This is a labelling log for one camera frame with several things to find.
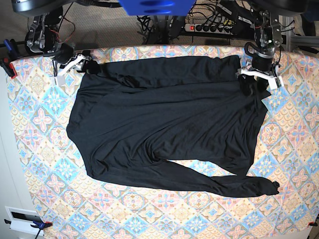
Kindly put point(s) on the orange clamp bottom right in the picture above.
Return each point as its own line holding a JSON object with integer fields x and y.
{"x": 313, "y": 224}

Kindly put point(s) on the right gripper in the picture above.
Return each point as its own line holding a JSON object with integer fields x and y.
{"x": 68, "y": 59}

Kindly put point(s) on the aluminium frame post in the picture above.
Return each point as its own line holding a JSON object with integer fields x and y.
{"x": 294, "y": 39}

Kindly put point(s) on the white floor outlet box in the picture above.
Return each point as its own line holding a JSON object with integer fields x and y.
{"x": 22, "y": 215}

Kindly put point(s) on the black t-shirt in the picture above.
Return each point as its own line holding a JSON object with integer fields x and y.
{"x": 179, "y": 124}

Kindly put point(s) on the blue clamp top left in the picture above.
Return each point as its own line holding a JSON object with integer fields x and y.
{"x": 12, "y": 45}

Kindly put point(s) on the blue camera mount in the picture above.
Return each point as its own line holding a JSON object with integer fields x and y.
{"x": 157, "y": 7}

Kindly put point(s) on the patterned tablecloth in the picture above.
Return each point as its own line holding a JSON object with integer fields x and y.
{"x": 79, "y": 207}

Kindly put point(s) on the white power strip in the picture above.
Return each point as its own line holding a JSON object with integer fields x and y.
{"x": 198, "y": 28}

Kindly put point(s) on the blue clamp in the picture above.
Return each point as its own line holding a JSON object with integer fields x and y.
{"x": 12, "y": 45}
{"x": 37, "y": 225}

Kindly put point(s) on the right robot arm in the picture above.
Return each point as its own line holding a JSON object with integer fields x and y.
{"x": 43, "y": 38}

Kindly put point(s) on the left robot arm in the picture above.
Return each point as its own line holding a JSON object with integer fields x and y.
{"x": 264, "y": 15}

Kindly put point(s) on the blue clamp bottom left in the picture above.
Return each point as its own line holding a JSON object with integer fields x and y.
{"x": 37, "y": 225}

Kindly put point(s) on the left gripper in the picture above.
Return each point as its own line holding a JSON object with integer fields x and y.
{"x": 259, "y": 68}

